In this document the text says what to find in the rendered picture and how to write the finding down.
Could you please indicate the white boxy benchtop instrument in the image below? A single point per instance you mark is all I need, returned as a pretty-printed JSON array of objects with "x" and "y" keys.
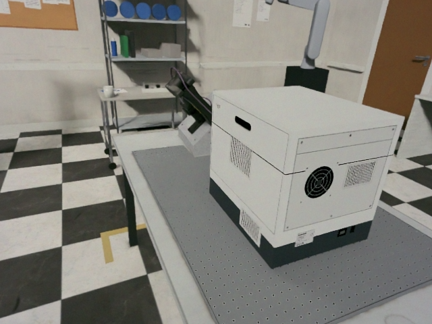
[{"x": 298, "y": 171}]

